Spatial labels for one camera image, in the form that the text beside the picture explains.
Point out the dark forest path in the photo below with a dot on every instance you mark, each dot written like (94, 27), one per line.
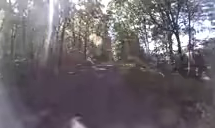
(108, 96)

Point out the wood of trees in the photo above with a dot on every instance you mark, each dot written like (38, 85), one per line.
(95, 30)

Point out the robot's own part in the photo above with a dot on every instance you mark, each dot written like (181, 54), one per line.
(76, 122)

